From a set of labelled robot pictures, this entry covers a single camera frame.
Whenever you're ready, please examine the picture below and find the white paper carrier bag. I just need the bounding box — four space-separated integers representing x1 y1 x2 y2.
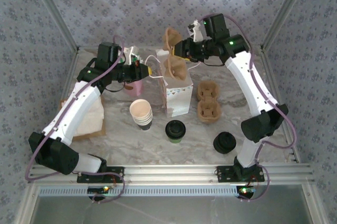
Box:
144 47 202 119

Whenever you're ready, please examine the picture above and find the black plastic cup lid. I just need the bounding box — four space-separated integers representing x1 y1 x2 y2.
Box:
165 119 187 140

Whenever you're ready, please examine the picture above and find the pink straw holder cup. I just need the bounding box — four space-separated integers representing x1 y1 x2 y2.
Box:
122 79 144 98

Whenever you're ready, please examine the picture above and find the stack of paper cups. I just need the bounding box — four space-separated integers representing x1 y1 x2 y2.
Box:
129 99 153 131

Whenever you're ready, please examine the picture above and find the stack of cardboard cup carriers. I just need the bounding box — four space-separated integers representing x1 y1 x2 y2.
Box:
196 81 221 124

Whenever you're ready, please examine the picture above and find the stack of white napkins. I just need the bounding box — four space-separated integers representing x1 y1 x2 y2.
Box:
76 96 105 138

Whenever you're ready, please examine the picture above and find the brown paper sheet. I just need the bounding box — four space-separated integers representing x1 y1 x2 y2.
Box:
60 94 106 142

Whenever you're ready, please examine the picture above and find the stack of black lids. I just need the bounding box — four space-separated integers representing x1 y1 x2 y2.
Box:
213 131 237 154

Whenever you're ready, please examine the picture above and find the black controller board with LED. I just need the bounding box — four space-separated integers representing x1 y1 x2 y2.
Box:
87 186 111 194
237 186 257 194

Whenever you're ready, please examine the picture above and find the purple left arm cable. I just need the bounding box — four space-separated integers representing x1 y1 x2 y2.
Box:
25 35 126 182

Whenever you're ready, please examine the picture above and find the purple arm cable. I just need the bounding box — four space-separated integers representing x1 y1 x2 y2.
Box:
25 35 126 182
199 13 298 150

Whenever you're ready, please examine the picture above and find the aluminium table edge rail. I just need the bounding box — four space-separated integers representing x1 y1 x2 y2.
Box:
260 46 329 224
10 48 81 224

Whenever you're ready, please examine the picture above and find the aluminium corner post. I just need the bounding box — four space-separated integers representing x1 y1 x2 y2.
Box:
26 0 81 52
260 0 315 51

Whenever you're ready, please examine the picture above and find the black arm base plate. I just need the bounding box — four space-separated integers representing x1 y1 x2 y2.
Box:
76 165 125 184
216 165 265 183

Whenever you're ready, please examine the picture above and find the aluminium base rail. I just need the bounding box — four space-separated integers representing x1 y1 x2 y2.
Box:
28 164 315 184

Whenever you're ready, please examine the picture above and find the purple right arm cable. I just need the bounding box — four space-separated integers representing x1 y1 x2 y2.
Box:
199 13 298 150

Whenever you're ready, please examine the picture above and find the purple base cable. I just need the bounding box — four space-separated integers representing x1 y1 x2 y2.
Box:
238 167 269 203
77 175 125 205

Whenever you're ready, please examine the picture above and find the grey slotted cable duct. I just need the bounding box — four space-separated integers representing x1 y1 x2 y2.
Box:
38 183 255 198

